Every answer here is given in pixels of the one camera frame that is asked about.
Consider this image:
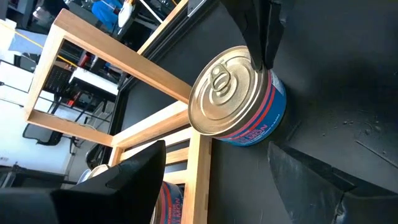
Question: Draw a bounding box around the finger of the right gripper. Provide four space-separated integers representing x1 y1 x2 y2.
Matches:
263 0 286 70
219 0 272 71

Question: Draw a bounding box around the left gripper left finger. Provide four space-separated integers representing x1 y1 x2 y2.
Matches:
0 139 167 224

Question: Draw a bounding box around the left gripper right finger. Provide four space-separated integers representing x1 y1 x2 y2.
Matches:
267 141 398 224

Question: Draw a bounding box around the blue salmon can gold lid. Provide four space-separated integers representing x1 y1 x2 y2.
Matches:
187 45 287 147

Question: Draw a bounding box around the wooden slatted shelf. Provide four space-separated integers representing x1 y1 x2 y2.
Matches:
24 8 213 224

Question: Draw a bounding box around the wooden table side board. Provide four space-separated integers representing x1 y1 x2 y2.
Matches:
136 0 190 55

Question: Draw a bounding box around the white plastic bag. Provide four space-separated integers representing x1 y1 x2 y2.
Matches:
118 0 136 29

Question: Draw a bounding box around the blue jacket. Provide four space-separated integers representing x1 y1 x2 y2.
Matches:
91 0 124 31

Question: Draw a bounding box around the yellow cable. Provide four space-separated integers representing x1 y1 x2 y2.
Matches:
0 20 78 68

